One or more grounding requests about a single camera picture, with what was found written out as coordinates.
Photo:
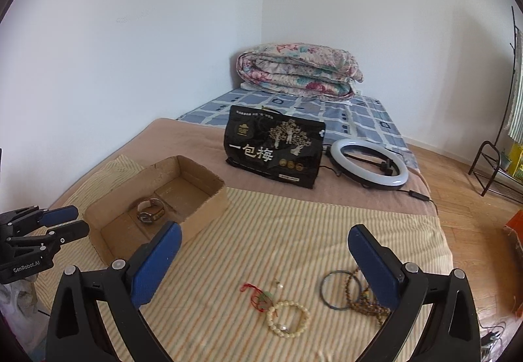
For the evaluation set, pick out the hanging green striped cloth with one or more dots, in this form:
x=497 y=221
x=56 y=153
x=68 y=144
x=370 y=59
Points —
x=517 y=108

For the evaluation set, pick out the orange bag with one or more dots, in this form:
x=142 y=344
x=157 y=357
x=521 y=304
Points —
x=515 y=229

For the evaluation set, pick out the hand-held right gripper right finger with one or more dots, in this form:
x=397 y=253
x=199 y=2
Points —
x=376 y=272

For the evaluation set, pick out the black snack bag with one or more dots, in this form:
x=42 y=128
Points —
x=265 y=141

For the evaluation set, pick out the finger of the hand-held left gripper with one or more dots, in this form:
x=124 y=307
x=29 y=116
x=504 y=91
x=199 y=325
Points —
x=61 y=215
x=69 y=232

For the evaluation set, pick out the plain brown blanket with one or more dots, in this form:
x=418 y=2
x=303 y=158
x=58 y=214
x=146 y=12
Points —
x=184 y=137

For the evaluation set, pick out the white plastic bag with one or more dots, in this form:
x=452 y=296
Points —
x=20 y=305

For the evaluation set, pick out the small white bead charm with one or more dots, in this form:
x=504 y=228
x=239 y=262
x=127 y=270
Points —
x=279 y=285

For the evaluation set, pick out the blue checkered bed sheet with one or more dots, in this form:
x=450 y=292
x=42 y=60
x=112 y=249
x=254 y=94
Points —
x=355 y=117

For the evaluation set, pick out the black coat stand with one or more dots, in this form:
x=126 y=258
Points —
x=514 y=39

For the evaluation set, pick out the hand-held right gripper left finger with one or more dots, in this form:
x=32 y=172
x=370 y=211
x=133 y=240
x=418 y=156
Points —
x=157 y=264

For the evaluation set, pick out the dark thin bangle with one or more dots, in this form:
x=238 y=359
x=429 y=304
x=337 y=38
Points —
x=322 y=292

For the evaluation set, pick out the black metal rack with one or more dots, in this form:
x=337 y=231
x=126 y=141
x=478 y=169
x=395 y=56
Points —
x=486 y=172

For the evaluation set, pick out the folded floral quilt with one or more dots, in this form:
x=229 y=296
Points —
x=294 y=68

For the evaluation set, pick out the brown cardboard box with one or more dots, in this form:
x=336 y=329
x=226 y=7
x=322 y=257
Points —
x=204 y=198

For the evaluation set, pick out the striped beige cloth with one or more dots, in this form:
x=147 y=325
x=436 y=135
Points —
x=286 y=231

